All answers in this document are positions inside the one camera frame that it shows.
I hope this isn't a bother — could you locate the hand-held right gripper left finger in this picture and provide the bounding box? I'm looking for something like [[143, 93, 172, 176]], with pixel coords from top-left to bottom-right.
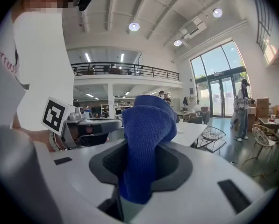
[[34, 138, 129, 224]]

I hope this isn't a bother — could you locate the blue cloth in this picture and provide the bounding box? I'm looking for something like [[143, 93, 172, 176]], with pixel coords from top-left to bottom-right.
[[118, 95, 178, 205]]

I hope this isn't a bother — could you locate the person's left forearm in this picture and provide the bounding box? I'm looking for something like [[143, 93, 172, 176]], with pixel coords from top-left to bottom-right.
[[12, 118, 57, 153]]

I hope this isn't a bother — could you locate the gold wire chair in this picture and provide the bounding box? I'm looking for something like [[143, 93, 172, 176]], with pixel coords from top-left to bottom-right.
[[242, 124, 279, 177]]

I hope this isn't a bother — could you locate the black mezzanine railing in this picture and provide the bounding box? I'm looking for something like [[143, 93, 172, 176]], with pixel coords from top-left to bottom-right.
[[71, 62, 180, 82]]

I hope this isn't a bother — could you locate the ceiling air conditioner unit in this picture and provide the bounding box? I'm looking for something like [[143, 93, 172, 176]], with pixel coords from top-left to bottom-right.
[[179, 16, 207, 40]]

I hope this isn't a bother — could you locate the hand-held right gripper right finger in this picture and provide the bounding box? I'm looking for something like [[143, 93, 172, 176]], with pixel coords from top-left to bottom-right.
[[129, 140, 266, 224]]

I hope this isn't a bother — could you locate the person's white t-shirt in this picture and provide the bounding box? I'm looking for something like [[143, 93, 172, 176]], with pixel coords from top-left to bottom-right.
[[0, 8, 75, 132]]

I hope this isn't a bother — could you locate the cardboard box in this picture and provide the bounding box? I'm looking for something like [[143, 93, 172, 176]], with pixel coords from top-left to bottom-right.
[[256, 98, 270, 119]]

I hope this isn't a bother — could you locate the wristwatch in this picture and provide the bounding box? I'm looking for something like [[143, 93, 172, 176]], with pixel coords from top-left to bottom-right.
[[48, 130, 66, 152]]

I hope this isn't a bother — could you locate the glass entrance door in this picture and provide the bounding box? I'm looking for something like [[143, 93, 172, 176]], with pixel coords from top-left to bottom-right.
[[190, 40, 250, 119]]

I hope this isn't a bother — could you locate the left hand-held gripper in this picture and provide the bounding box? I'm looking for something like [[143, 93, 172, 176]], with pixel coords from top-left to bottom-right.
[[41, 96, 123, 149]]

